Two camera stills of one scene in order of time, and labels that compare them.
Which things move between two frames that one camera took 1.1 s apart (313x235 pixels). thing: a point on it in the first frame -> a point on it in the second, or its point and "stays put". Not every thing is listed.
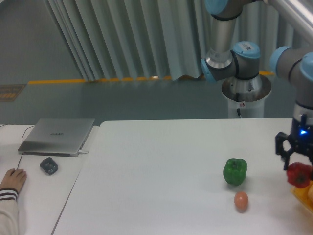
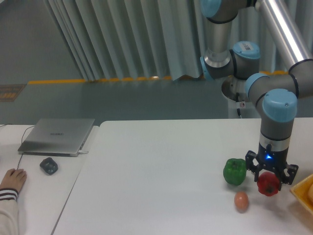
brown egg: x=241 y=201 stays put
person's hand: x=14 y=178 stays put
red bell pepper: x=299 y=175 -> x=268 y=183
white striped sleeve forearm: x=9 y=212 stays put
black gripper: x=302 y=134 -> x=272 y=160
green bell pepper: x=234 y=171 stays put
